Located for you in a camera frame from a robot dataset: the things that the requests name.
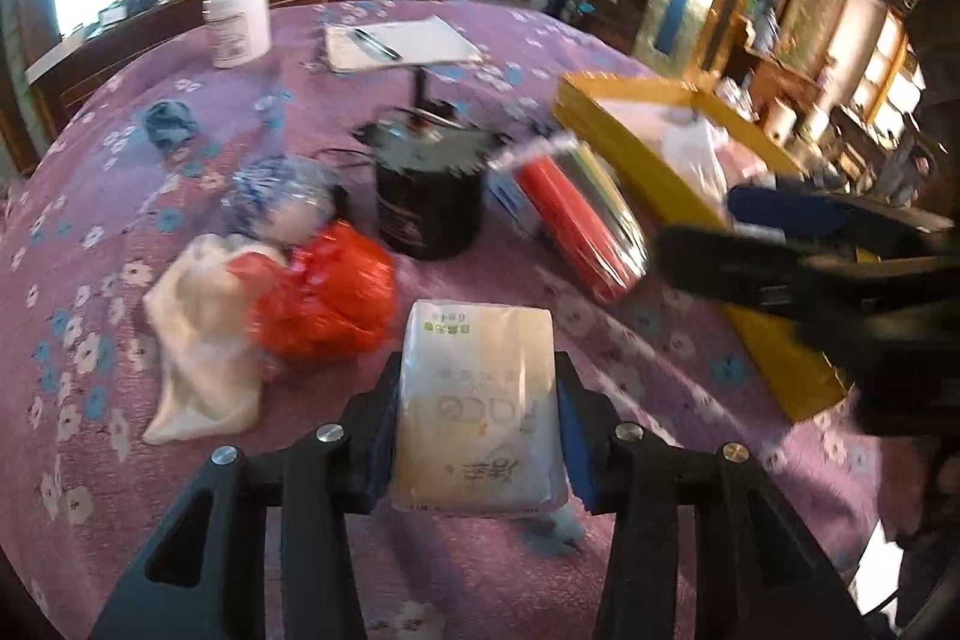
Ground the blue white patterned bundle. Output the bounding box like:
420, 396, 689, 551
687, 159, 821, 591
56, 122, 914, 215
223, 154, 340, 247

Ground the purple floral tablecloth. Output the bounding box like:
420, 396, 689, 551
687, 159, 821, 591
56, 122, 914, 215
2, 2, 900, 638

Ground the small blue cloth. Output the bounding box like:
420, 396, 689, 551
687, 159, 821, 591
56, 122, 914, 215
143, 99, 199, 156

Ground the red plastic bag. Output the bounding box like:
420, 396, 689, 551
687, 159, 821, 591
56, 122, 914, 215
226, 221, 395, 364

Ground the white tissue pack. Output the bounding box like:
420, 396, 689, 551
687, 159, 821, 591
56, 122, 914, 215
391, 299, 568, 516

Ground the white plastic bag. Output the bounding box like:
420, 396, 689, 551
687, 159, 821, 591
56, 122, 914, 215
661, 115, 729, 211

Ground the rainbow sponge pack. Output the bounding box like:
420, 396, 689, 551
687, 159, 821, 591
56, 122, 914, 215
488, 131, 649, 304

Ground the wooden sideboard cabinet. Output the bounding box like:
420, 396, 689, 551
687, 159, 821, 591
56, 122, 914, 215
24, 0, 373, 117

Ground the yellow-edged cardboard box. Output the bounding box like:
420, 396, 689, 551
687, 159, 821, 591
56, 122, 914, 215
553, 71, 848, 422

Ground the white cloth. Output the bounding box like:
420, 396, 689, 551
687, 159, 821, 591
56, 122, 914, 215
143, 234, 285, 445

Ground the white paper notepad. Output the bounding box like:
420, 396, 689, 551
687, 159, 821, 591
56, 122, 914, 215
325, 16, 483, 73

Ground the black pen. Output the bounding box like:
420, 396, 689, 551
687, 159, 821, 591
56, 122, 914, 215
353, 28, 404, 62

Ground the white plastic jar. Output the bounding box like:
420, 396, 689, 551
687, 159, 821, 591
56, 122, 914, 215
202, 0, 272, 70

